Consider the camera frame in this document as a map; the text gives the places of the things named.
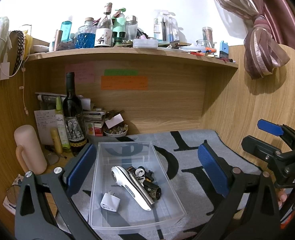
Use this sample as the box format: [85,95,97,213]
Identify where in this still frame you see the white travel plug adapter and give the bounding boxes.
[100,192,120,212]

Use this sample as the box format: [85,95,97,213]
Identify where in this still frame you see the white handheld massager device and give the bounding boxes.
[111,166,152,211]

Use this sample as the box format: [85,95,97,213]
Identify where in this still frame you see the clear plastic storage bin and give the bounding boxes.
[88,142,186,235]

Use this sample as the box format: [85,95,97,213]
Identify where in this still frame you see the silver metal lighter stick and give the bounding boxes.
[128,172,154,207]

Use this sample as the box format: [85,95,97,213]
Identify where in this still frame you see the black round grinder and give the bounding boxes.
[143,180,162,200]

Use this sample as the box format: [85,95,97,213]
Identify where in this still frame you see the eyeglasses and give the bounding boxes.
[46,152,67,165]

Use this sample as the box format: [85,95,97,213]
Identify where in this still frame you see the yellow lip balm tube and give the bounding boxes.
[50,127,63,154]

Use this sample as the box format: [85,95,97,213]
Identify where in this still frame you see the small round mirror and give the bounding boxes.
[6,185,20,205]

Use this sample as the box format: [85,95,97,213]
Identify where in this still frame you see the stack of books and papers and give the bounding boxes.
[35,92,106,137]

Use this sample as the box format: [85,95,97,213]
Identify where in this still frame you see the white handwritten paper note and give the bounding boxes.
[34,109,57,146]

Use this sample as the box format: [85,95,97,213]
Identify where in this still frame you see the cartoon sticker card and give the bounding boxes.
[3,174,24,215]

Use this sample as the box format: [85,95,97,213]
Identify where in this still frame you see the white bowl of stones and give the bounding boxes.
[104,124,128,138]

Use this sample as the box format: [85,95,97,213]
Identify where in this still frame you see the dark wine bottle elephant label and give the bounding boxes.
[63,72,87,156]

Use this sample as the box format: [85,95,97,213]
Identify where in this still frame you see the white card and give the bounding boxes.
[105,114,124,129]

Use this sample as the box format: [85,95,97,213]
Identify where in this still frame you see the pink sticky note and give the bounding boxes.
[65,62,95,84]

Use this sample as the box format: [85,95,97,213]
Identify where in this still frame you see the pink striped curtain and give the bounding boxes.
[216,0,295,79]

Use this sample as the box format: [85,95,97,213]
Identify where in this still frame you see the orange sticky note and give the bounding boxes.
[101,75,148,90]

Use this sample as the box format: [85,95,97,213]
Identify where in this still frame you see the green sticky note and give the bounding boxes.
[104,69,138,76]

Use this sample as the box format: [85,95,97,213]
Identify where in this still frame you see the wooden shelf board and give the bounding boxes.
[28,47,238,69]

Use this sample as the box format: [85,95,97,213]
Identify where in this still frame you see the blue glass bottle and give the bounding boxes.
[75,17,96,49]

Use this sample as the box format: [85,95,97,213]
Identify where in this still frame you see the clear plastic lidded box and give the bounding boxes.
[133,39,158,49]

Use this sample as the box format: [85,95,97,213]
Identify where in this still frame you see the white label glass bottle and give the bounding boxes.
[94,3,113,48]

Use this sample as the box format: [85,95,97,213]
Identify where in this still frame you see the teal tall bottle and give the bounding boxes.
[60,20,72,42]

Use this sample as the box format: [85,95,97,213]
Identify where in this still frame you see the mint green spray bottle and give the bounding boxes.
[112,8,126,45]

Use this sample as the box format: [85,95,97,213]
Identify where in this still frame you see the pink mug with handle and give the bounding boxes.
[14,125,47,175]

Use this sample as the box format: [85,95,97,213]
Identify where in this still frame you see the white charger with cable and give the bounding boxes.
[0,16,25,81]

